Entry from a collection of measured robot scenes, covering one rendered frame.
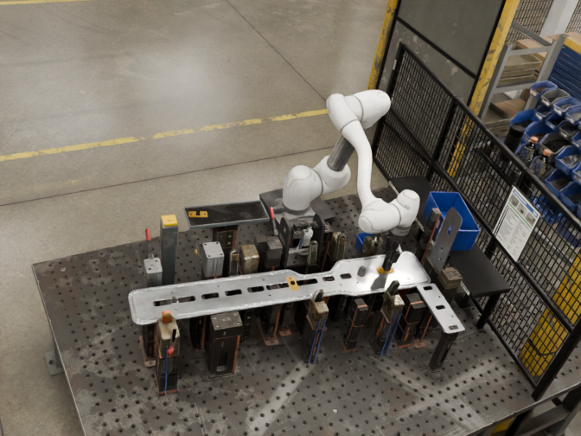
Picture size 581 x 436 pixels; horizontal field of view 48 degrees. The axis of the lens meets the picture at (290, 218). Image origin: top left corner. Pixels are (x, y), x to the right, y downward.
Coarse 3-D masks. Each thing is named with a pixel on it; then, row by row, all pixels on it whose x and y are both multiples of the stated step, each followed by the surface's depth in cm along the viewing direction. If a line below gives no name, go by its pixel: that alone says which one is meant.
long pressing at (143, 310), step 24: (336, 264) 303; (360, 264) 306; (408, 264) 311; (144, 288) 274; (168, 288) 277; (192, 288) 279; (216, 288) 281; (240, 288) 283; (264, 288) 285; (288, 288) 287; (312, 288) 289; (336, 288) 292; (360, 288) 294; (384, 288) 296; (408, 288) 300; (144, 312) 265; (192, 312) 268; (216, 312) 271
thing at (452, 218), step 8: (448, 216) 299; (456, 216) 292; (448, 224) 299; (456, 224) 293; (440, 232) 306; (456, 232) 294; (440, 240) 307; (448, 240) 301; (432, 248) 314; (440, 248) 308; (448, 248) 301; (432, 256) 315; (440, 256) 308; (440, 264) 309
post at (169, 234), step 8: (160, 224) 290; (160, 232) 292; (168, 232) 286; (176, 232) 288; (168, 240) 290; (176, 240) 291; (168, 248) 294; (168, 256) 297; (168, 264) 300; (168, 272) 304; (168, 280) 307
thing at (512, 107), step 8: (520, 40) 541; (528, 40) 543; (576, 40) 561; (536, 56) 526; (544, 56) 521; (536, 72) 529; (528, 88) 540; (496, 104) 578; (504, 104) 581; (512, 104) 583; (520, 104) 586; (512, 112) 570
